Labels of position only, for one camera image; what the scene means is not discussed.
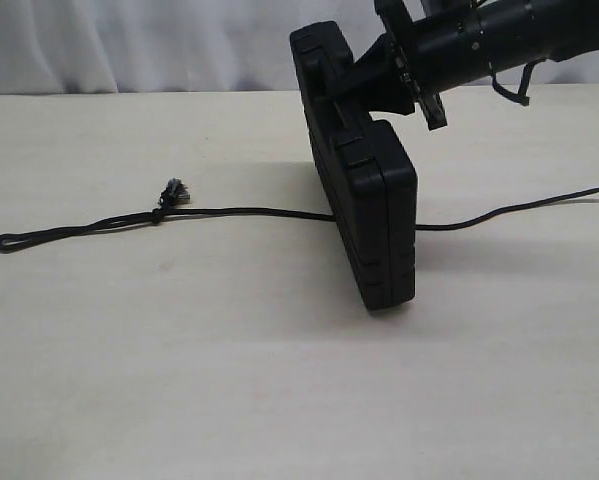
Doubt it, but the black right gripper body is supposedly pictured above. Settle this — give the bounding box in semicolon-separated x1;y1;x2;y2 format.
374;0;447;131

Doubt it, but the black plastic carrying case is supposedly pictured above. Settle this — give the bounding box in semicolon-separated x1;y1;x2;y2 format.
289;21;418;311

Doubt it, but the black cord with loop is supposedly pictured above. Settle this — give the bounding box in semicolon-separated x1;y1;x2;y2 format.
0;177;599;252

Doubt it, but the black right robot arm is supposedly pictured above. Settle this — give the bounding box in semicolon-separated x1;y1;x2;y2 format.
328;1;599;130

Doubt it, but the white backdrop curtain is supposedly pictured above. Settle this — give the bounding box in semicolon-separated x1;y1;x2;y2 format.
0;0;599;96

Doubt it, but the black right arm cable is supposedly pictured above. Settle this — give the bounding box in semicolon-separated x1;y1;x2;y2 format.
491;59;543;109

